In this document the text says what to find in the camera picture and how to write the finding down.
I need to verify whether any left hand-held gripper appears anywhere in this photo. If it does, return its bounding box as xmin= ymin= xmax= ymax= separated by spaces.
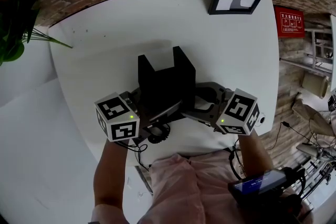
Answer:
xmin=94 ymin=54 xmax=182 ymax=145

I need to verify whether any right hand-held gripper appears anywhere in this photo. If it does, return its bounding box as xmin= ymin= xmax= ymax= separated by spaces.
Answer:
xmin=166 ymin=46 xmax=261 ymax=136

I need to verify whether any person's right forearm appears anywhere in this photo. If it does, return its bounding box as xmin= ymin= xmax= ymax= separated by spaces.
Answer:
xmin=237 ymin=130 xmax=274 ymax=180

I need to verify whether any person's left forearm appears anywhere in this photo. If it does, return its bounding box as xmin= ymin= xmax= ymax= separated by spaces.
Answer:
xmin=94 ymin=138 xmax=132 ymax=209

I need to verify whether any person's pink shirt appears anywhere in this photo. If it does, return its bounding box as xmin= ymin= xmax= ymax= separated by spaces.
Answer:
xmin=90 ymin=152 xmax=302 ymax=224

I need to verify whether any red fire equipment box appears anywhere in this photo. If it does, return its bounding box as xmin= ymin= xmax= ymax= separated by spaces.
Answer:
xmin=274 ymin=6 xmax=307 ymax=39

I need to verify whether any beige cardboard box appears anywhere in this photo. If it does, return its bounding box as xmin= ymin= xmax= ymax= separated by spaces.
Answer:
xmin=301 ymin=72 xmax=330 ymax=99

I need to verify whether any brown cardboard sheet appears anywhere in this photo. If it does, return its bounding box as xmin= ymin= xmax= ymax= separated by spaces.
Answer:
xmin=292 ymin=91 xmax=336 ymax=137

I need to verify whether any green artificial plant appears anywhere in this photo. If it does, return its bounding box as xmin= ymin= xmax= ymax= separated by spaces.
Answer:
xmin=0 ymin=0 xmax=74 ymax=66

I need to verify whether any black white patterned cube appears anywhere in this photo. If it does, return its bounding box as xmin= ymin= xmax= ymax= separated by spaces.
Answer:
xmin=327 ymin=94 xmax=336 ymax=112

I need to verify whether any black floor cable with plug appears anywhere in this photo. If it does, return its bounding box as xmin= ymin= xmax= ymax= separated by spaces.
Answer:
xmin=265 ymin=120 xmax=292 ymax=152

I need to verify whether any white metal frame table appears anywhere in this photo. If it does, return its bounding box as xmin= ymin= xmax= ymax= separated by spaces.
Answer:
xmin=279 ymin=14 xmax=336 ymax=74

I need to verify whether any black arm strap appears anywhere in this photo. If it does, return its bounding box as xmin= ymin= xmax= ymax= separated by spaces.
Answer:
xmin=272 ymin=166 xmax=308 ymax=224

